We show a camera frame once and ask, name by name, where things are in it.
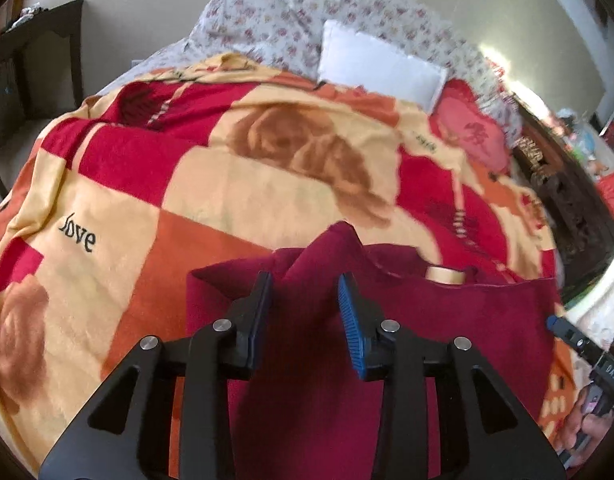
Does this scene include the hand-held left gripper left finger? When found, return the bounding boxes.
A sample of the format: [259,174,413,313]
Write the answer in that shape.
[38,271,274,480]

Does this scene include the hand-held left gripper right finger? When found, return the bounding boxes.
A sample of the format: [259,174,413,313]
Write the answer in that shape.
[337,273,568,480]

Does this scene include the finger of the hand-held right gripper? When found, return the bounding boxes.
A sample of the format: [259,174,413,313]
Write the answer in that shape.
[546,314,604,361]

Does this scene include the maroon fleece garment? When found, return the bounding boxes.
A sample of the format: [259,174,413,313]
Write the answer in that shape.
[186,221,563,480]

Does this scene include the person's right hand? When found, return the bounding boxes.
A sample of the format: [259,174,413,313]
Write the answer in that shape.
[561,385,614,467]

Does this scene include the dark carved wooden cabinet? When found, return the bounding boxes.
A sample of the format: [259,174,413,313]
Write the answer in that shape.
[510,95,614,307]

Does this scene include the red orange printed blanket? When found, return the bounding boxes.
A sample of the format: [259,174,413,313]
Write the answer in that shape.
[0,52,564,480]

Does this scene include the red embroidered pillow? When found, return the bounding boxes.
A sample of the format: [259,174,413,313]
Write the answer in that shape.
[429,77,514,174]

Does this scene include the white pillow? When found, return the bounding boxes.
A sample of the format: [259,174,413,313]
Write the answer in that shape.
[317,20,449,114]

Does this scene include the small floral pillow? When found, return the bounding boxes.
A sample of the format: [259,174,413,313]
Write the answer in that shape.
[187,0,324,82]

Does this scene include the floral pillows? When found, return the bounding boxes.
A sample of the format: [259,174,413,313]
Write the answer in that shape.
[282,0,519,147]

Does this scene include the dark wooden table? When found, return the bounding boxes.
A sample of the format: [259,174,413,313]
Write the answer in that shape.
[0,0,86,199]

